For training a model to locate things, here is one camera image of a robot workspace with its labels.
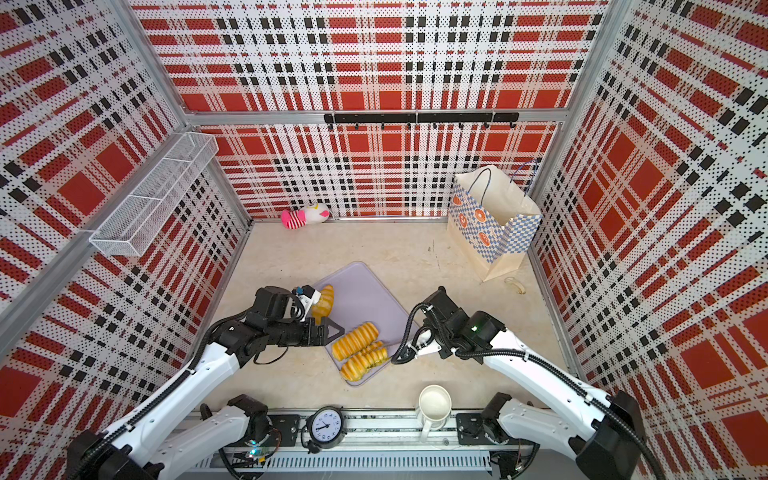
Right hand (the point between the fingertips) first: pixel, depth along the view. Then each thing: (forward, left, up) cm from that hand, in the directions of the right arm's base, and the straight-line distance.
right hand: (438, 324), depth 77 cm
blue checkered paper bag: (+27, -17, +12) cm, 34 cm away
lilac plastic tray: (+17, +23, -15) cm, 32 cm away
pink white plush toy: (+48, +50, -8) cm, 70 cm away
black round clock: (-22, +29, -11) cm, 38 cm away
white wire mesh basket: (+32, +94, +8) cm, 100 cm away
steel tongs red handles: (-5, +14, -11) cm, 19 cm away
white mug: (-16, +1, -12) cm, 21 cm away
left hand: (-3, +27, 0) cm, 28 cm away
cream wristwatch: (+21, -30, -13) cm, 39 cm away
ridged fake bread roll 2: (-4, +18, -9) cm, 20 cm away
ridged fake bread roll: (0, +23, -11) cm, 26 cm away
